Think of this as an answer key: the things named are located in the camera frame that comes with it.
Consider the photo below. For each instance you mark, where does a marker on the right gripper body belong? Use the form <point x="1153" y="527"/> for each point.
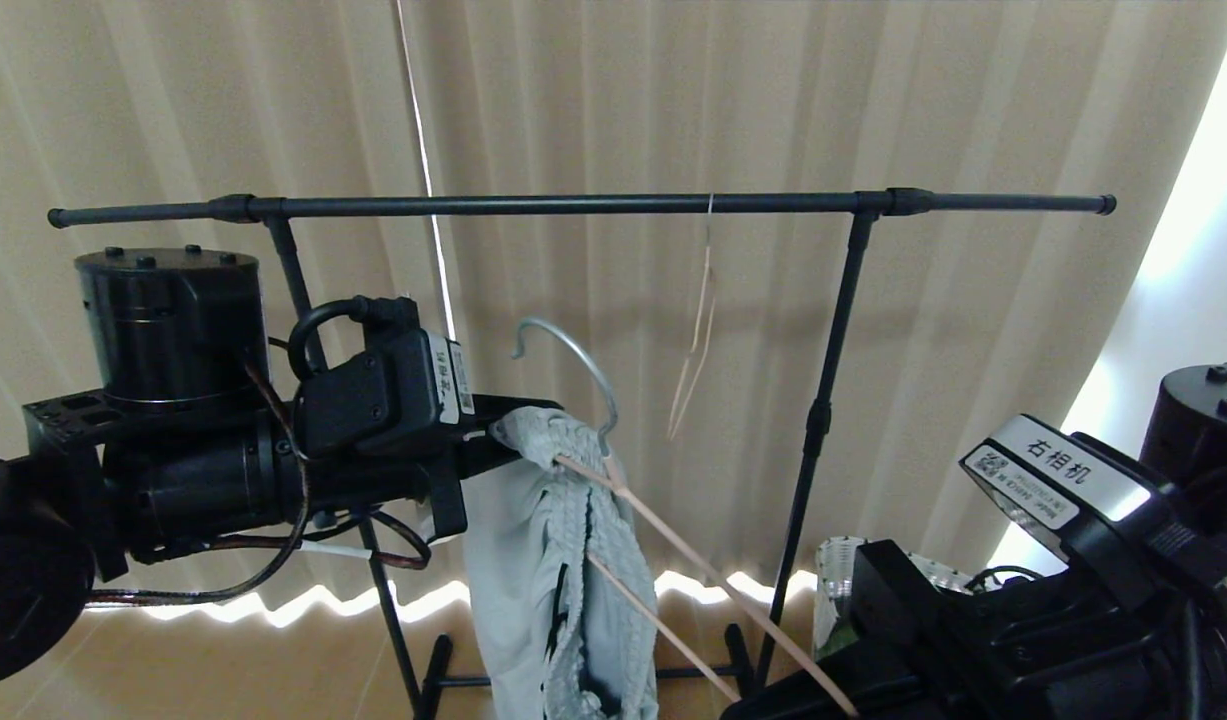
<point x="973" y="640"/>

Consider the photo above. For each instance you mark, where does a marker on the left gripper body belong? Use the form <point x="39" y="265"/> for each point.
<point x="213" y="485"/>

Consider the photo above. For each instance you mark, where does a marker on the pale grey shorts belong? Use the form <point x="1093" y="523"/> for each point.
<point x="513" y="560"/>

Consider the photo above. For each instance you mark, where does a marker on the pink clothes hanger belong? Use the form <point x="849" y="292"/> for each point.
<point x="706" y="300"/>
<point x="593" y="375"/>

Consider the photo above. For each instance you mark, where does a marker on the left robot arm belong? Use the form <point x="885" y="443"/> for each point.
<point x="173" y="320"/>

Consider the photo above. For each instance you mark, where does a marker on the white laundry basket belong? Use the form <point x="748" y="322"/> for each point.
<point x="833" y="560"/>

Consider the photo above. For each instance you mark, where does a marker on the black clothes rack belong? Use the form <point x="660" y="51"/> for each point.
<point x="573" y="205"/>

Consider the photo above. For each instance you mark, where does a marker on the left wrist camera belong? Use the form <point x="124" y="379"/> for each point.
<point x="383" y="395"/>

